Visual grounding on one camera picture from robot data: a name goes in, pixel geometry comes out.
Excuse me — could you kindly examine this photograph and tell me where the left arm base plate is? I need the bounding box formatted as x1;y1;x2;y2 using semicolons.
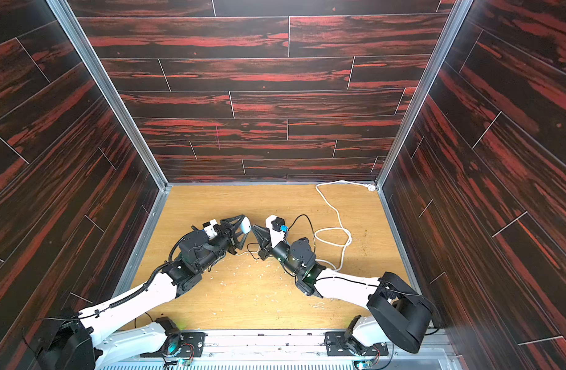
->
140;331;207;359

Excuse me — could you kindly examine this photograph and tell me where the blue earbud case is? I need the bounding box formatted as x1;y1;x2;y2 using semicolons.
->
240;217;252;234

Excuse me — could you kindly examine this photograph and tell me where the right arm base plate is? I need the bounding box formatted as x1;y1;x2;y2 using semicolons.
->
324;331;389;357

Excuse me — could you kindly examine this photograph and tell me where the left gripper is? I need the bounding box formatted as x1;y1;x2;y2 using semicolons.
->
196;215;249;274

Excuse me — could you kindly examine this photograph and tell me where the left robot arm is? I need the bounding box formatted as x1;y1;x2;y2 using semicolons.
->
35;214;251;369

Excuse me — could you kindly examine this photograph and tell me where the white power strip cord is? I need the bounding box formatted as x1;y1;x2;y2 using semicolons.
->
314;179;375;272

